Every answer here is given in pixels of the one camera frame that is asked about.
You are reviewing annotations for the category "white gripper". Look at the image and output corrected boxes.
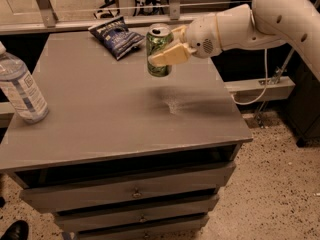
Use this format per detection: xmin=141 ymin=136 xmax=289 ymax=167
xmin=148 ymin=13 xmax=222 ymax=67

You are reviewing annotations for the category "middle grey drawer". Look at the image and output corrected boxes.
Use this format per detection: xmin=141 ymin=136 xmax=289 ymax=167
xmin=55 ymin=194 xmax=219 ymax=232

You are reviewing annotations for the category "top grey drawer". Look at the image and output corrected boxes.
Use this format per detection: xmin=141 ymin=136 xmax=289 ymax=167
xmin=20 ymin=162 xmax=235 ymax=213

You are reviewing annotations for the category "blue chip bag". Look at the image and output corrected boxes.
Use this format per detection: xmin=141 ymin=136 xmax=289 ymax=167
xmin=88 ymin=16 xmax=144 ymax=60

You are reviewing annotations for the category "black rolling cabinet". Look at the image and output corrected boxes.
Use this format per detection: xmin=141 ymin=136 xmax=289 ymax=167
xmin=286 ymin=62 xmax=320 ymax=147

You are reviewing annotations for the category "bottom grey drawer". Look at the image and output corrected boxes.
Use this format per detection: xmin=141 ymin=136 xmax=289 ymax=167
xmin=78 ymin=214 xmax=209 ymax=240

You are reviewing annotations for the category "grey drawer cabinet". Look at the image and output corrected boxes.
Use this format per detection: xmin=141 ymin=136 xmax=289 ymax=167
xmin=0 ymin=23 xmax=254 ymax=240

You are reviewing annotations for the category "metal railing frame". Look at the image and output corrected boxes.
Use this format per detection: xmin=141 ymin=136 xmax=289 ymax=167
xmin=0 ymin=0 xmax=301 ymax=37

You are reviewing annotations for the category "white cable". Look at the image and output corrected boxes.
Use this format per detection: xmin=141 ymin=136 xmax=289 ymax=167
xmin=231 ymin=48 xmax=270 ymax=106

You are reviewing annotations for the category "green soda can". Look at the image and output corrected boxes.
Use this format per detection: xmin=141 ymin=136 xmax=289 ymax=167
xmin=146 ymin=23 xmax=173 ymax=77

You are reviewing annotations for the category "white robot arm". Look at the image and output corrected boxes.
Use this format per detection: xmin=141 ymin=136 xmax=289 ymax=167
xmin=148 ymin=0 xmax=320 ymax=79

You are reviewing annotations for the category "grey drawer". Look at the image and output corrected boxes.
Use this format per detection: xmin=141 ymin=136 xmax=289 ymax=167
xmin=78 ymin=214 xmax=209 ymax=240
xmin=55 ymin=194 xmax=219 ymax=232
xmin=20 ymin=162 xmax=235 ymax=213

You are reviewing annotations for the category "blue plastic water bottle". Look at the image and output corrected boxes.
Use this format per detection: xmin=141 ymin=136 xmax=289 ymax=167
xmin=0 ymin=42 xmax=49 ymax=123

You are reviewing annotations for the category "black shoe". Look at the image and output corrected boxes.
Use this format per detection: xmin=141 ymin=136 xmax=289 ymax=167
xmin=0 ymin=220 xmax=29 ymax=240

